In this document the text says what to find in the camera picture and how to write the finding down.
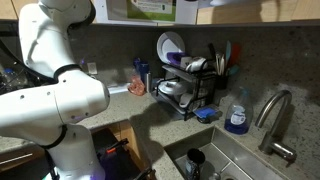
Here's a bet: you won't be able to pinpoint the stainless steel sink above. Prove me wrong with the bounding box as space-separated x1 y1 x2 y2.
164 125 286 180

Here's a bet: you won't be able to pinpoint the wooden corner cabinet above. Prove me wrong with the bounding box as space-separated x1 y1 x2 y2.
0 0 40 21

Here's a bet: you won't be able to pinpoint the stainless steel tumbler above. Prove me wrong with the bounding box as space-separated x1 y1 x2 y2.
145 71 154 94

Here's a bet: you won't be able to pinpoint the blue water bottle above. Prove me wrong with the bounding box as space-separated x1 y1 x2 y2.
137 61 151 85

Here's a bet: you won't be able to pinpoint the white mug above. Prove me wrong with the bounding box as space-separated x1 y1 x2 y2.
178 92 195 109
185 56 208 73

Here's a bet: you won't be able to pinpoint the purple bowl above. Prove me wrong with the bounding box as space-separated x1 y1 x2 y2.
166 51 188 67

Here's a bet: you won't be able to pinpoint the white paper mat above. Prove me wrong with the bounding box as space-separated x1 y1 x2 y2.
105 83 132 95

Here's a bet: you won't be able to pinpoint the large white dinner plate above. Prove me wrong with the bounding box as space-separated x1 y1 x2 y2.
156 31 186 65

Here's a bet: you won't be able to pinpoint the blue sponge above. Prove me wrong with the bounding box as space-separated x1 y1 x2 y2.
193 105 222 124

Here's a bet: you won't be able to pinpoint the black utensil holder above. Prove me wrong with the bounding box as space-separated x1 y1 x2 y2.
215 74 230 91

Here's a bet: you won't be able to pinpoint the black spatula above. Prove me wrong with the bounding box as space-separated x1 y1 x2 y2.
207 42 218 64

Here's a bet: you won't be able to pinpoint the wooden utensils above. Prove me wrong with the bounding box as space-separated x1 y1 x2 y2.
215 52 226 77

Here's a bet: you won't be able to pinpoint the teal spatula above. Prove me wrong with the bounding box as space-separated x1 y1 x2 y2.
224 40 232 68

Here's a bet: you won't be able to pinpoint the white green poster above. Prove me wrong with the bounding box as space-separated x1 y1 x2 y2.
92 0 200 26

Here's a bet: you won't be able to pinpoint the black mug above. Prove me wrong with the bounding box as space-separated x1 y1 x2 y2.
184 147 207 180

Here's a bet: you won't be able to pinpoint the clear dish soap bottle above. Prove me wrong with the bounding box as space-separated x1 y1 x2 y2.
223 86 254 136

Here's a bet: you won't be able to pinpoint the robot mounting cart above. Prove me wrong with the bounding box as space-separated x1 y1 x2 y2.
91 126 156 180

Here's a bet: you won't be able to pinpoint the red spatula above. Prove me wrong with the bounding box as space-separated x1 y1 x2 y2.
229 42 242 68

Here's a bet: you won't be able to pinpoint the curved steel faucet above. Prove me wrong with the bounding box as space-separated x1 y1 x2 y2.
254 89 298 165

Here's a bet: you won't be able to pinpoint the blue jug with white handle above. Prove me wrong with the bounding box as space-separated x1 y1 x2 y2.
132 57 141 73

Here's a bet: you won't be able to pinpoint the black wire dish rack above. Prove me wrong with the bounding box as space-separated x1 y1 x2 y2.
154 62 218 122

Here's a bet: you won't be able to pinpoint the red handled clamp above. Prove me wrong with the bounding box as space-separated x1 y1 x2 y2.
105 138 130 155

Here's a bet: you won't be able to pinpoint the white wall outlet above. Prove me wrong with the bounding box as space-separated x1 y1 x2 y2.
86 61 99 76

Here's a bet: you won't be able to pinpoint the metal drawer handle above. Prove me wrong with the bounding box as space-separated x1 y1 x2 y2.
0 152 35 166

